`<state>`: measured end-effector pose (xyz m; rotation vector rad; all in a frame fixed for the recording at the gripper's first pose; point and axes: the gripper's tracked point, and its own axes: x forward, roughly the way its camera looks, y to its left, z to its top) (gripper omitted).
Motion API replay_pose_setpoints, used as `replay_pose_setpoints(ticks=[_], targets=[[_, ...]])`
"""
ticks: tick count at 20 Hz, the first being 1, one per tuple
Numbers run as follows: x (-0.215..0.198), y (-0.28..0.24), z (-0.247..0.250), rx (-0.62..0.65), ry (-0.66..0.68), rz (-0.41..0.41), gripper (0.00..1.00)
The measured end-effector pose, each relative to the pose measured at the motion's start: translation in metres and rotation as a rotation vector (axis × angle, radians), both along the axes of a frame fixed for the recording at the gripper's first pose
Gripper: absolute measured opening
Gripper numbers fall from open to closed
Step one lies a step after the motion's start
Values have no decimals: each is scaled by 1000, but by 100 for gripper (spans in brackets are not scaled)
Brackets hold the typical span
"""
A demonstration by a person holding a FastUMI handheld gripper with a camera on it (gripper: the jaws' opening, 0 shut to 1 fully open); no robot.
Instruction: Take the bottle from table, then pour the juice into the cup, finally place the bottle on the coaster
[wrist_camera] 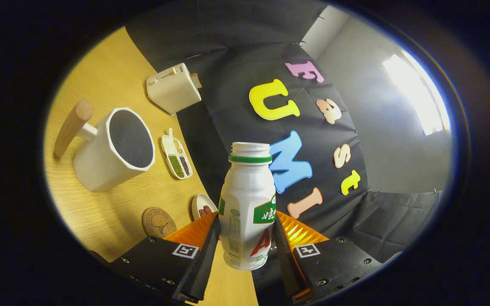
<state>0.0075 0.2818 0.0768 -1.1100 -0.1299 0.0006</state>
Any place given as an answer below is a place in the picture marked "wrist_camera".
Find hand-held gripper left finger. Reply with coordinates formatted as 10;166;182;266
109;211;222;304

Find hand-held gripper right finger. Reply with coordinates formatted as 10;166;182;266
273;210;384;304

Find white round plate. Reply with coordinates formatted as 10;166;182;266
191;193;219;221

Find white cup with wooden handle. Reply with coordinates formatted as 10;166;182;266
54;99;156;193

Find black backdrop cloth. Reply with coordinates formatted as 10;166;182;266
125;0;443;306

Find white juice bottle green label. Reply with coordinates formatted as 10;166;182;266
218;142;277;271

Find wooden table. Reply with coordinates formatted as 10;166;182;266
44;26;258;306

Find bright ceiling light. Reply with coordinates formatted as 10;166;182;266
382;51;452;136

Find white divided dish with beans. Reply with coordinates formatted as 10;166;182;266
160;128;194;180

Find white toaster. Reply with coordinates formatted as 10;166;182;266
146;63;202;116

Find round cork coaster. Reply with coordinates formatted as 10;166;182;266
142;207;177;238

